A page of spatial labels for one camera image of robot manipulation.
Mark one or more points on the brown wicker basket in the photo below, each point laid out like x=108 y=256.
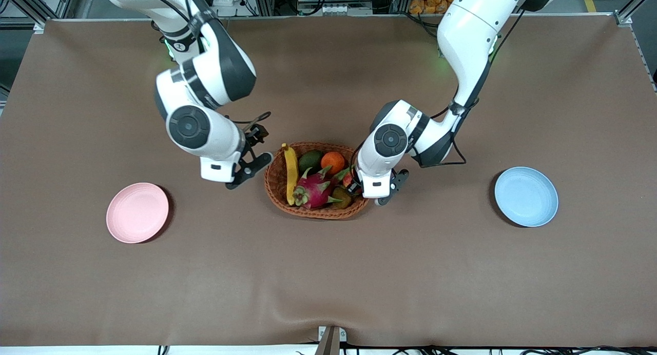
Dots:
x=277 y=183

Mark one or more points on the white terminal block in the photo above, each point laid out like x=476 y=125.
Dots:
x=339 y=9

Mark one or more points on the brown kiwi fruit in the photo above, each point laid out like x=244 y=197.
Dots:
x=343 y=198

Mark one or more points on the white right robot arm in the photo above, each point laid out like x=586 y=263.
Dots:
x=226 y=62

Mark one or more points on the light blue plate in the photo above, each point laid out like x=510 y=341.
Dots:
x=526 y=197

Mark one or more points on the aluminium table side rail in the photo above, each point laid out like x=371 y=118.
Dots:
x=644 y=52

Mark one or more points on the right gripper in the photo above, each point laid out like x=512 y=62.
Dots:
x=253 y=136

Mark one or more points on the pink plate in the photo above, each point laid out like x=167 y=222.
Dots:
x=137 y=213

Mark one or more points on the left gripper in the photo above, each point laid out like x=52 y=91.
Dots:
x=352 y=183

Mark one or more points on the brown tablecloth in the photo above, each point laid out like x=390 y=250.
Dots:
x=328 y=273

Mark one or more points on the yellow banana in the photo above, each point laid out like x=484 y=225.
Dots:
x=292 y=173

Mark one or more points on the pink dragon fruit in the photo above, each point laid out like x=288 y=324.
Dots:
x=315 y=190

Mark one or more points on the dark green avocado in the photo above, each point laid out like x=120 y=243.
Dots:
x=309 y=160

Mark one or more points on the orange fruit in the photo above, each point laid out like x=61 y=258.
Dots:
x=332 y=162

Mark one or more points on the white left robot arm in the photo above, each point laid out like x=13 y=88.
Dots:
x=467 y=32

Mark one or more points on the aluminium frame profile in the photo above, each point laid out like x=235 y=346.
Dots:
x=636 y=3
x=25 y=3

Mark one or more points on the red apple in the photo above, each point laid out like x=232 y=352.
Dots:
x=348 y=178

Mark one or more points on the metal table bracket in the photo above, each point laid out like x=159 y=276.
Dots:
x=331 y=339

